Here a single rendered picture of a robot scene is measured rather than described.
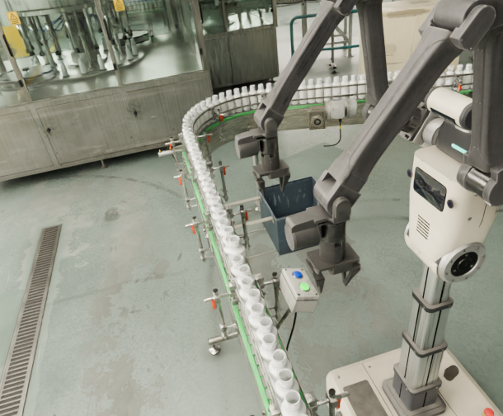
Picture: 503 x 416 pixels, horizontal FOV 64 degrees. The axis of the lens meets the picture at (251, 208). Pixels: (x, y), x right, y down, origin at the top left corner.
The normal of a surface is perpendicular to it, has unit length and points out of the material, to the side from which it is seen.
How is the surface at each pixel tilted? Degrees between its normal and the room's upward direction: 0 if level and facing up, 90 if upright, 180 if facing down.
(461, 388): 0
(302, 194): 90
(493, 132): 90
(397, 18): 90
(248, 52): 90
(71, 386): 0
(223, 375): 0
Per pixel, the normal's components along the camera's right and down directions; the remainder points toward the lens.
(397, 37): -0.04, 0.56
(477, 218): 0.27, 0.51
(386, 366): -0.11, -0.83
